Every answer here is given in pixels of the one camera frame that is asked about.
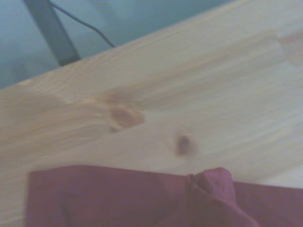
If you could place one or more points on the reddish fabric shorts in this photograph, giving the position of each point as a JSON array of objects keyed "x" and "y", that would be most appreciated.
[{"x": 118, "y": 196}]

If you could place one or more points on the black camera stand pole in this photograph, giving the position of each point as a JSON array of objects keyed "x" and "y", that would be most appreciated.
[{"x": 50, "y": 28}]

